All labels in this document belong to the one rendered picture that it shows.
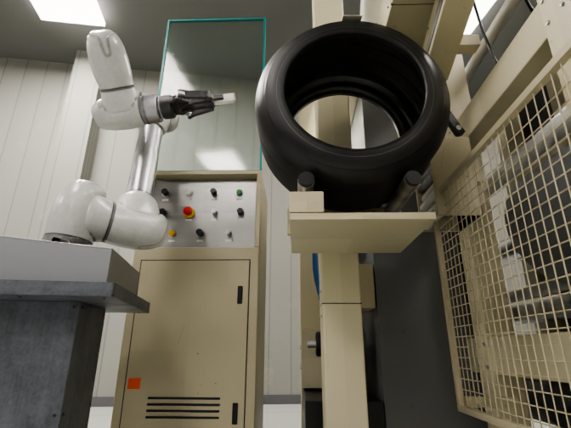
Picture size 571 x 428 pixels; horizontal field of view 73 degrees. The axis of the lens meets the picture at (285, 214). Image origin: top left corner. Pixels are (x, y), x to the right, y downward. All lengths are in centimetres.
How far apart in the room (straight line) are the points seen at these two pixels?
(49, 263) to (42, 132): 382
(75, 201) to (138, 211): 21
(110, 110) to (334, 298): 92
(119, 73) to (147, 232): 55
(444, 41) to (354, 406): 124
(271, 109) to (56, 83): 439
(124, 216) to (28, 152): 354
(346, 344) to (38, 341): 91
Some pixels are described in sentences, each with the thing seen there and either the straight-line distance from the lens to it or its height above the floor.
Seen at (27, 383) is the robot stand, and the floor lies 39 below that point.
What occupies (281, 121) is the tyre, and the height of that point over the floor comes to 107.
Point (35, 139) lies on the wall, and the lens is 502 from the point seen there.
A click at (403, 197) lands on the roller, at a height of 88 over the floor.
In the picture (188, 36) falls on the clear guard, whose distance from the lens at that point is 239.
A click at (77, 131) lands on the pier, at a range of 462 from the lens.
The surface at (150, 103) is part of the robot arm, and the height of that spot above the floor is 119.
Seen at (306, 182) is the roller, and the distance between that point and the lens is 101.
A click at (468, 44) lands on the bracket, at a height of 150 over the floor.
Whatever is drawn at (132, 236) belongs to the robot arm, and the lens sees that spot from 149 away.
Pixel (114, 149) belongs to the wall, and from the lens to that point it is 470.
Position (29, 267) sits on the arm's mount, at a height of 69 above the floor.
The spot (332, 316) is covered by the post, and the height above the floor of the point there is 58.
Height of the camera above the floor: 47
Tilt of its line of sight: 20 degrees up
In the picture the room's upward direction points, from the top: straight up
